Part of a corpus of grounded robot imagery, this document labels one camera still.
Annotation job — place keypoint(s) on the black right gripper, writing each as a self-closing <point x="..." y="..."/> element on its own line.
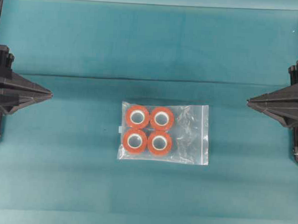
<point x="286" y="97"/>

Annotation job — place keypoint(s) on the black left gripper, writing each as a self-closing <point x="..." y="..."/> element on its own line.
<point x="9" y="78"/>

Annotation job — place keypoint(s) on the clear zip bag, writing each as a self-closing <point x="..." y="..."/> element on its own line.
<point x="189" y="133"/>

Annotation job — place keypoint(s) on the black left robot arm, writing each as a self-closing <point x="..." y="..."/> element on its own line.
<point x="16" y="92"/>

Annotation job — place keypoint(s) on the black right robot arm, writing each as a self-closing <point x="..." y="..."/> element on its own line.
<point x="286" y="111"/>

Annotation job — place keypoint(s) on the teal table cloth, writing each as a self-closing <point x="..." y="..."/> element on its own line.
<point x="58" y="158"/>

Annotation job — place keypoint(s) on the orange tape roll top left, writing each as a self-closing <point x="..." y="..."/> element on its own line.
<point x="137" y="117"/>

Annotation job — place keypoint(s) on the orange tape roll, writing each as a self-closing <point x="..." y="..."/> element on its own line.
<point x="134" y="141"/>
<point x="162" y="118"/>
<point x="137" y="117"/>
<point x="159" y="143"/>

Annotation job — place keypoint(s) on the orange tape roll top right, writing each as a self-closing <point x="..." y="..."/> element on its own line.
<point x="162" y="118"/>

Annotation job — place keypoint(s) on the orange tape roll bottom left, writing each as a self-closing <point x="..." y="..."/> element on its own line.
<point x="134" y="141"/>

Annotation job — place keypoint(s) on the orange tape roll bottom right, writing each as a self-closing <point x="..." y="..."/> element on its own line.
<point x="159" y="143"/>

